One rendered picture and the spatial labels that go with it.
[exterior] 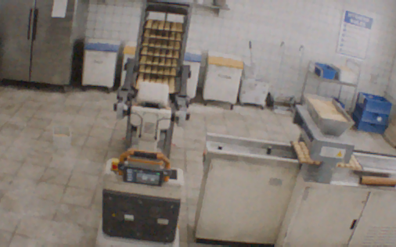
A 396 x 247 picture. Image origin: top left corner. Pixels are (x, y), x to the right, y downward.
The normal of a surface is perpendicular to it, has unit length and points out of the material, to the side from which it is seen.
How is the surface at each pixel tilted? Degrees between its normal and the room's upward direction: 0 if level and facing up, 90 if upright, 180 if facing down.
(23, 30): 91
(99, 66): 91
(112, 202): 90
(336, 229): 90
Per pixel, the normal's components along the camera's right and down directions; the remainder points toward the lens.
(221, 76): 0.00, 0.41
